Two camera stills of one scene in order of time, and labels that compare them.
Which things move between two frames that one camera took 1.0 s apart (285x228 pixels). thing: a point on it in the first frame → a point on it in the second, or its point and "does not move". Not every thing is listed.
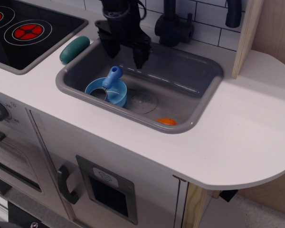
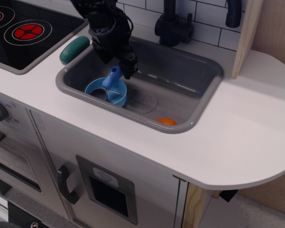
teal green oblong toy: (74, 48) does not move
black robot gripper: (122, 26) → (112, 36)
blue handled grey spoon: (115, 72) does not move
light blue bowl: (116, 95) does not move
